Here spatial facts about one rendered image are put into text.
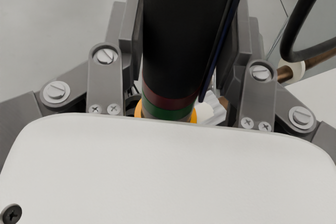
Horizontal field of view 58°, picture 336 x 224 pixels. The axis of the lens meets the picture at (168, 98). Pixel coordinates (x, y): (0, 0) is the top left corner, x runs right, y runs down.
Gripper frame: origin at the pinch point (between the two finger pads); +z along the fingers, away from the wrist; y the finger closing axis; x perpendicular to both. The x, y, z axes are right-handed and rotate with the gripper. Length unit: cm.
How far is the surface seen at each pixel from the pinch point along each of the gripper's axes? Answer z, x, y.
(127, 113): 12.1, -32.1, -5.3
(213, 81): 25.4, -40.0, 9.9
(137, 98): 13.9, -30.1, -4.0
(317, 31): 96, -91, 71
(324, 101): 20.2, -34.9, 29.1
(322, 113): 17.9, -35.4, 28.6
